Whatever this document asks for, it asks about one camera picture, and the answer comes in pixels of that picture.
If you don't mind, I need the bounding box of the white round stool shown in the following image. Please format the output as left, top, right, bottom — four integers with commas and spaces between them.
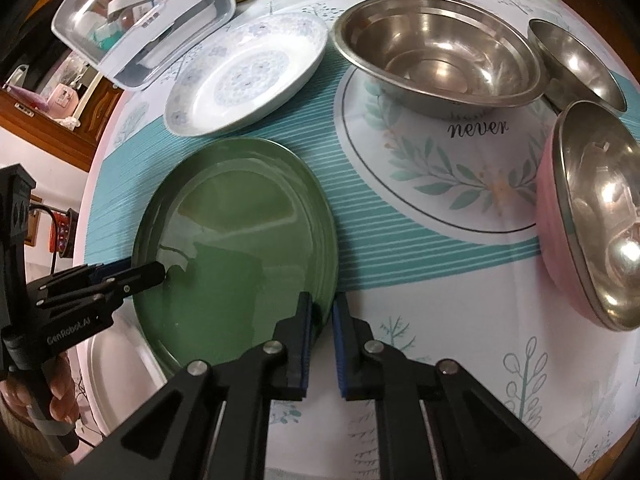
87, 327, 167, 436

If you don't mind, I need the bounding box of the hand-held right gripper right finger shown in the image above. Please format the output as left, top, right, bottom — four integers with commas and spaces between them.
331, 291, 581, 480

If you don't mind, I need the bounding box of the black cable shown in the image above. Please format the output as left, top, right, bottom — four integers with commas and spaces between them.
29, 204, 76, 281

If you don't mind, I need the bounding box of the tree-print tablecloth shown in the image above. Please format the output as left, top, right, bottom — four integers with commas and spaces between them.
87, 0, 640, 476

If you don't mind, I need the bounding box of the clear plastic storage box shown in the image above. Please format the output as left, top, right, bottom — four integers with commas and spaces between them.
51, 0, 237, 92

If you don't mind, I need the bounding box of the large steel bowl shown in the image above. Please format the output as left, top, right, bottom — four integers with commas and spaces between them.
330, 0, 543, 121

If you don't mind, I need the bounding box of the green ceramic plate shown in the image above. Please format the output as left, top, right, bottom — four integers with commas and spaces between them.
131, 137, 340, 378

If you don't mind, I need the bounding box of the pink small appliance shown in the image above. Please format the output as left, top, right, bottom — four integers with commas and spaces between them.
50, 85, 79, 113

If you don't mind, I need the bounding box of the red wall socket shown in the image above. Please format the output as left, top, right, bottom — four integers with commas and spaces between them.
55, 209, 77, 253

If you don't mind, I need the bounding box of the person's left hand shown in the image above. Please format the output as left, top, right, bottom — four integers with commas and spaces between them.
0, 352, 82, 426

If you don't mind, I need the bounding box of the white floral plate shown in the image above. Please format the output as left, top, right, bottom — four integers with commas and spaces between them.
164, 12, 329, 137

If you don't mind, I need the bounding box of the pink steel-lined bowl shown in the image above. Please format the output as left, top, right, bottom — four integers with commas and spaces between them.
535, 101, 640, 332

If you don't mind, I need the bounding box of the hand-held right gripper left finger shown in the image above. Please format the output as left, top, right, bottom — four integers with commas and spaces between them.
65, 291, 322, 480

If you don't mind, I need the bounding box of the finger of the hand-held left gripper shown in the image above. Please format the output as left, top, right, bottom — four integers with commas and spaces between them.
37, 261, 167, 312
40, 259, 136, 291

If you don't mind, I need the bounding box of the small steel bowl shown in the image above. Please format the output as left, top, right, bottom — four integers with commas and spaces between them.
527, 18, 628, 113

